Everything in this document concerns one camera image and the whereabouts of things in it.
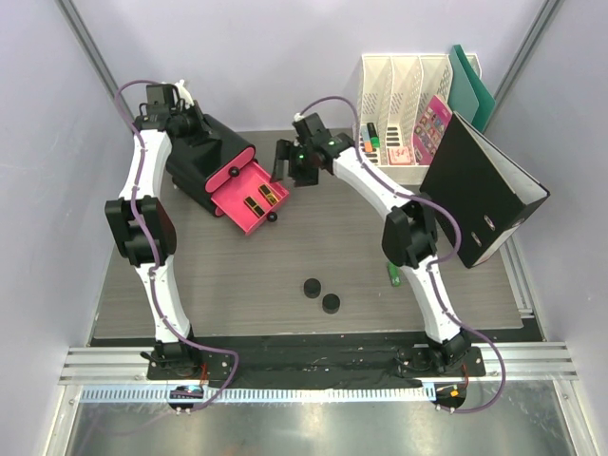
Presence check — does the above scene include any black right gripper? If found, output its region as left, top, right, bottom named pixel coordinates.
left=273, top=139, right=321, bottom=188

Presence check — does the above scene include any gold black lipstick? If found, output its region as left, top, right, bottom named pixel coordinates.
left=258, top=184, right=279, bottom=206
left=244, top=197, right=265, bottom=219

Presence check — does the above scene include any black drawer cabinet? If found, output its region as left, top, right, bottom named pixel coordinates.
left=166, top=113, right=255, bottom=217

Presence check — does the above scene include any green lip balm tube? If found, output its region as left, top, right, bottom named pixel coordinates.
left=387, top=261, right=401, bottom=287

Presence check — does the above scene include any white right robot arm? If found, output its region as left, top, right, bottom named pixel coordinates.
left=272, top=113, right=471, bottom=375

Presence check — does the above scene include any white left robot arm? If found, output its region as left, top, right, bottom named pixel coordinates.
left=104, top=80, right=203, bottom=379

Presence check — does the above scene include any pink sticky note pad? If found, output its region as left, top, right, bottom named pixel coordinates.
left=387, top=146, right=416, bottom=166

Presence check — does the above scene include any white mesh file organizer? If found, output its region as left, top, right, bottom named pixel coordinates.
left=357, top=53, right=453, bottom=186

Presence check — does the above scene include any black round compact right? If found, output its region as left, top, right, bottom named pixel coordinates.
left=322, top=294, right=341, bottom=314

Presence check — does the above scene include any pink sticker booklet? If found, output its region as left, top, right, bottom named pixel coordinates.
left=412, top=95, right=452, bottom=165

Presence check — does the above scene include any teal plastic folder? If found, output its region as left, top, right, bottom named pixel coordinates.
left=447, top=45, right=496, bottom=132

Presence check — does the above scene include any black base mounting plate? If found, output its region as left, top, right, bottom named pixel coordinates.
left=147, top=332, right=486, bottom=390

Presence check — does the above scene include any black lever arch binder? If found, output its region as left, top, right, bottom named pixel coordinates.
left=420, top=112, right=550, bottom=269

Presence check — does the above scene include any aluminium frame rail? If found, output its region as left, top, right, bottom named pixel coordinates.
left=60, top=342, right=578, bottom=404

